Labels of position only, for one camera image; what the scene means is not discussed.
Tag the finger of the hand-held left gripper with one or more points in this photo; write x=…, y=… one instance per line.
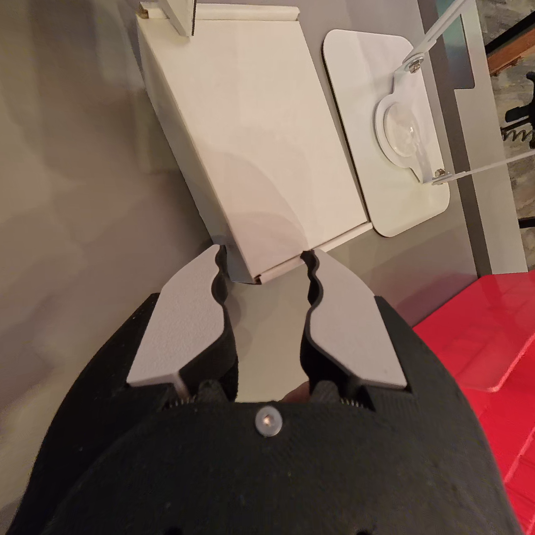
x=177, y=10

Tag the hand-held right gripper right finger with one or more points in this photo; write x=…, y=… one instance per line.
x=355, y=334

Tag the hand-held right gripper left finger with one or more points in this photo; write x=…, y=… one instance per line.
x=184, y=326

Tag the white cardboard box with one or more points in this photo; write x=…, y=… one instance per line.
x=250, y=125

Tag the red plastic container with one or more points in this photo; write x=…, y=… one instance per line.
x=480, y=355

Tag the clear plastic strip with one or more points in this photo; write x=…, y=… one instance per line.
x=439, y=31
x=489, y=167

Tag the brown wooden furniture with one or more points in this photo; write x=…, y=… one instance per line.
x=514, y=54

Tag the white rounded base plate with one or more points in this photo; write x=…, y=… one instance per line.
x=355, y=104

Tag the clear suction cup bracket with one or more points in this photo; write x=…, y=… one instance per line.
x=401, y=125

